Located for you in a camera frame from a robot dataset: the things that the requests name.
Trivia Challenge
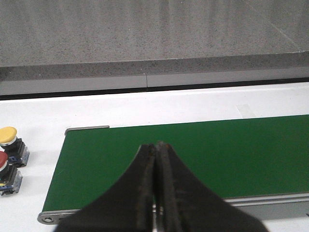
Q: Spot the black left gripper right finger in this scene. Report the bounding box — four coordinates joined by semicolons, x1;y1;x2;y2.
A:
155;142;267;232

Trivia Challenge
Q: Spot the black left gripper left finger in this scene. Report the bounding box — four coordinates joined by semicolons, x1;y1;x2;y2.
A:
55;144;155;232

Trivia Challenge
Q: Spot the steel conveyor end plate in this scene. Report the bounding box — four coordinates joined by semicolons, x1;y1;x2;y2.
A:
37;209;79;225

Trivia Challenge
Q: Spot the green conveyor belt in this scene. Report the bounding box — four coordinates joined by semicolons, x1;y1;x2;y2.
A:
43;115;309;212

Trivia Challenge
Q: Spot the grey stone counter slab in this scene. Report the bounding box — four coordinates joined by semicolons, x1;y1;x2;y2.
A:
0;0;309;80

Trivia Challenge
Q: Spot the aluminium conveyor side rail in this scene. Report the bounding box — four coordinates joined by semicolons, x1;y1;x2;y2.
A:
152;192;309;220

